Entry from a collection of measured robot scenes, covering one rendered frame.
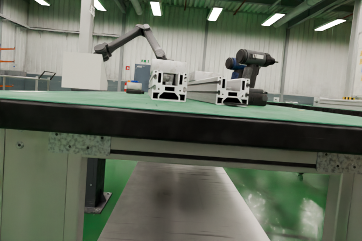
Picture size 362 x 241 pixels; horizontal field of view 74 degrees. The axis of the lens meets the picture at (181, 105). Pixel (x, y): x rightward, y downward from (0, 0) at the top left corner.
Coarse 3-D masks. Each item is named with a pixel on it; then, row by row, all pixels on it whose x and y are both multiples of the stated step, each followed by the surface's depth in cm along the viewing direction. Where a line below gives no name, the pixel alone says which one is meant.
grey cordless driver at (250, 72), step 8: (240, 56) 93; (248, 56) 92; (256, 56) 94; (264, 56) 95; (248, 64) 95; (256, 64) 95; (264, 64) 97; (272, 64) 99; (248, 72) 95; (256, 72) 96; (248, 96) 93; (256, 96) 94; (264, 96) 96; (248, 104) 93; (256, 104) 95; (264, 104) 96
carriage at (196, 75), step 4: (192, 72) 108; (196, 72) 102; (200, 72) 102; (204, 72) 102; (208, 72) 103; (192, 76) 107; (196, 76) 102; (200, 76) 102; (204, 76) 103; (208, 76) 103; (212, 76) 103; (188, 80) 117; (192, 80) 106
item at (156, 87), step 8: (160, 72) 68; (152, 80) 68; (160, 80) 72; (176, 80) 73; (152, 88) 99; (160, 88) 68; (168, 88) 88; (176, 88) 69; (184, 88) 72; (152, 96) 68; (160, 96) 95; (168, 96) 100; (176, 96) 74; (184, 96) 70
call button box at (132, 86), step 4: (128, 84) 129; (132, 84) 130; (136, 84) 130; (140, 84) 130; (128, 88) 130; (132, 88) 130; (136, 88) 130; (140, 88) 130; (128, 92) 130; (132, 92) 130; (136, 92) 130; (140, 92) 131
